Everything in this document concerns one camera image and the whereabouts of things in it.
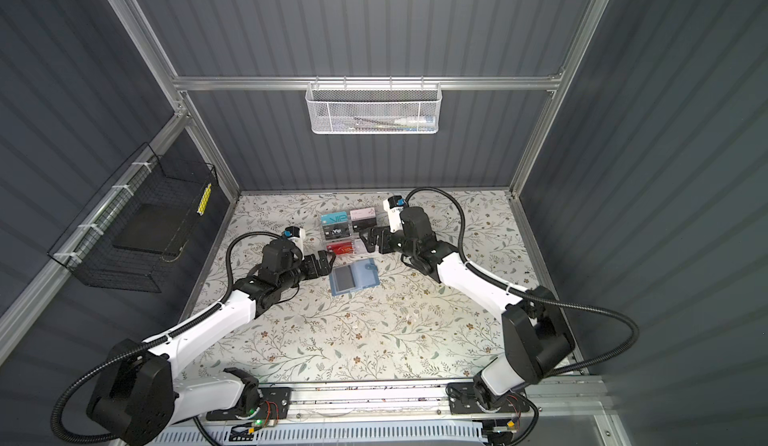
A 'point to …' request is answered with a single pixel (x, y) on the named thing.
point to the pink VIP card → (363, 214)
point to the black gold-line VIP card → (363, 223)
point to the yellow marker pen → (203, 202)
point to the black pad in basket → (154, 227)
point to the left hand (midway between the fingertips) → (323, 257)
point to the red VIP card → (341, 248)
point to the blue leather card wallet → (355, 276)
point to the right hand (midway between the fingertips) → (376, 233)
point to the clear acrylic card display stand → (357, 242)
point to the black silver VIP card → (336, 230)
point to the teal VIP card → (334, 218)
